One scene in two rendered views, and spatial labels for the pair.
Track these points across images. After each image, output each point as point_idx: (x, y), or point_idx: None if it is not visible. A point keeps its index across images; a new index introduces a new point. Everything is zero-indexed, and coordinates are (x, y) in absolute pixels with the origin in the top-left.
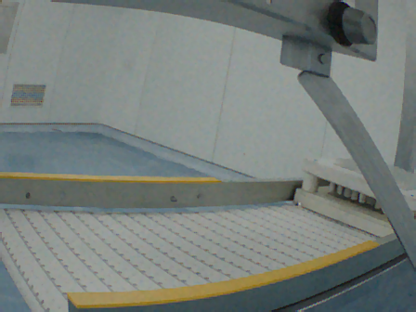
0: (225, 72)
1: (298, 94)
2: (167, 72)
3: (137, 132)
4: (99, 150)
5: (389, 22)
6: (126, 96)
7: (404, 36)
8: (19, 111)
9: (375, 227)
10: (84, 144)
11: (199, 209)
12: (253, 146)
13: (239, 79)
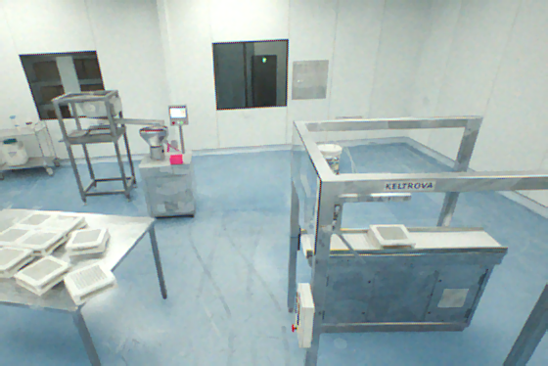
0: (482, 113)
1: (529, 129)
2: (448, 110)
3: (429, 145)
4: (398, 159)
5: None
6: None
7: None
8: (342, 133)
9: (375, 245)
10: (389, 154)
11: (438, 199)
12: (492, 160)
13: (490, 117)
